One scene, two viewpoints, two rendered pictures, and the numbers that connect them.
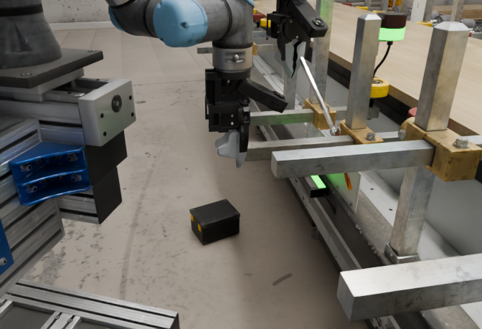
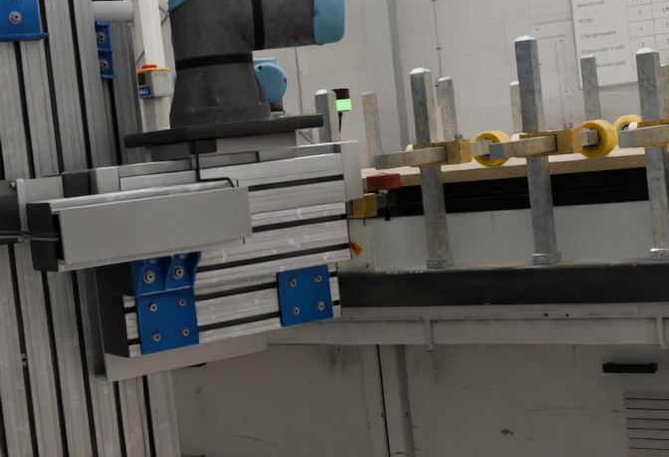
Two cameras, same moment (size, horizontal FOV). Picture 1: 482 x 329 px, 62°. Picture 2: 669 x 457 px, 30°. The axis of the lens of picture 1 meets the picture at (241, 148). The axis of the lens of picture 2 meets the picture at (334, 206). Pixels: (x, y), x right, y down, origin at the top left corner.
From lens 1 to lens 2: 2.12 m
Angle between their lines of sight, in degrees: 50
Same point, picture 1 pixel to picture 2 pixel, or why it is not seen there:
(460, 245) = not seen: hidden behind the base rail
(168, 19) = (270, 78)
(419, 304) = (519, 151)
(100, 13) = not seen: outside the picture
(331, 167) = (408, 159)
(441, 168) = (456, 156)
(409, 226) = (441, 227)
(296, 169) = (395, 161)
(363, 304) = (505, 147)
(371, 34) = (333, 106)
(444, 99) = (432, 118)
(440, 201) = (417, 259)
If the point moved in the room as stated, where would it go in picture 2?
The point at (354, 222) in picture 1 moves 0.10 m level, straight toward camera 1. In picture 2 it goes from (383, 272) to (406, 274)
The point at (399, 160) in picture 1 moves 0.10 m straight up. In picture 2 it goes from (433, 155) to (428, 108)
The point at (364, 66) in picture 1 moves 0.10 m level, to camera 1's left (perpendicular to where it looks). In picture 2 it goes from (334, 133) to (303, 137)
